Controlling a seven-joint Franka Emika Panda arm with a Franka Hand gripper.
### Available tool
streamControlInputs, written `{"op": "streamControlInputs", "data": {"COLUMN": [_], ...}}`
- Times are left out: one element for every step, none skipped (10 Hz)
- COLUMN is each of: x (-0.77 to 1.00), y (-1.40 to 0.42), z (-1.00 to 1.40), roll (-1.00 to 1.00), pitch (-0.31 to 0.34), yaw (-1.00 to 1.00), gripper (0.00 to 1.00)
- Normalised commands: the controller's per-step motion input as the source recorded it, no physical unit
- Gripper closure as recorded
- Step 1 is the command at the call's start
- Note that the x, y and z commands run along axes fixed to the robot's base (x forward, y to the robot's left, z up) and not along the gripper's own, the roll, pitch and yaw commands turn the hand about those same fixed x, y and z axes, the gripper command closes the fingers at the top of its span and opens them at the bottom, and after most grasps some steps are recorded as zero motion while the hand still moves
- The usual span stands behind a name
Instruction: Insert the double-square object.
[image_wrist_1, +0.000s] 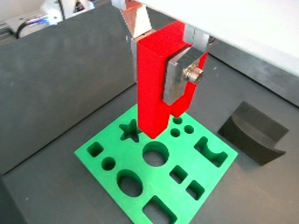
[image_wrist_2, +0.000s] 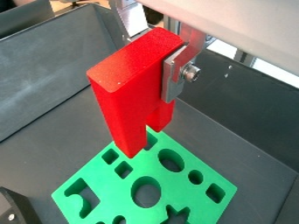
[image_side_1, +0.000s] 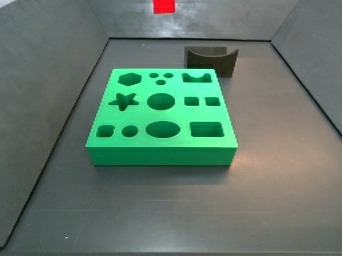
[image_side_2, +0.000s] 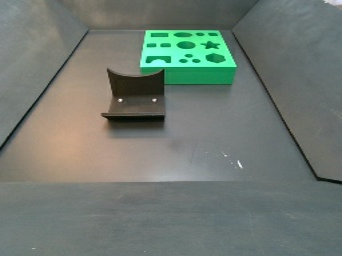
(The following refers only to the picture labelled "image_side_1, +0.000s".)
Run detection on green shape-sorter block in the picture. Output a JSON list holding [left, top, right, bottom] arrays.
[[85, 68, 238, 166]]

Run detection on dark grey curved block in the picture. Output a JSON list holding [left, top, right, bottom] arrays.
[[184, 46, 239, 78]]

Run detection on red square marker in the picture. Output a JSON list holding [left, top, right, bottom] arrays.
[[152, 0, 176, 14]]

